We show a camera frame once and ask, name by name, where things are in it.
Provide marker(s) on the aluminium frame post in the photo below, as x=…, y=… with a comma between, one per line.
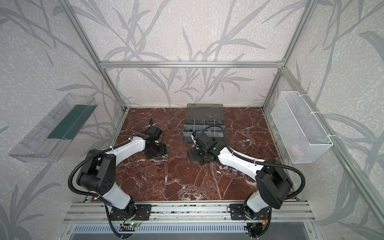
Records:
x=306, y=16

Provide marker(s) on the white wire mesh basket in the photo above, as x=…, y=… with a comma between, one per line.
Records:
x=303, y=136

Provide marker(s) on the aluminium back crossbar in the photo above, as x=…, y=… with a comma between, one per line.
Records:
x=189, y=64

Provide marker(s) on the aluminium front rail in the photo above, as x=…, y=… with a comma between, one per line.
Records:
x=191, y=212

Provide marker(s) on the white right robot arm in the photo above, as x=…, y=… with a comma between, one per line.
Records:
x=273, y=184

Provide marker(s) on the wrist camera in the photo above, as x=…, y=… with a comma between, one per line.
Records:
x=154, y=132
x=202, y=141

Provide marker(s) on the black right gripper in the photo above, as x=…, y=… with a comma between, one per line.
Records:
x=198, y=154

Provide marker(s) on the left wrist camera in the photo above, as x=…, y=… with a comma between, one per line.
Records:
x=154, y=132

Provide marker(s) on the grey plastic organizer box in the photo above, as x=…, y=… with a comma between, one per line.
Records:
x=200, y=116

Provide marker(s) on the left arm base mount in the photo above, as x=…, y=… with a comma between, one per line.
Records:
x=138, y=212

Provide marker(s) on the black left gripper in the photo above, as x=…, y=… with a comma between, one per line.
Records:
x=159, y=150

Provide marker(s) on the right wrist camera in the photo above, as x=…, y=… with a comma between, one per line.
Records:
x=202, y=141

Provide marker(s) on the clear plastic wall tray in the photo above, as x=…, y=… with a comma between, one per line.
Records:
x=50, y=138

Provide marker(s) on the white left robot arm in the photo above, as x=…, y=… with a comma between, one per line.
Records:
x=97, y=173

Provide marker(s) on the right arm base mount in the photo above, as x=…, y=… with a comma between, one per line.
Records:
x=240, y=211

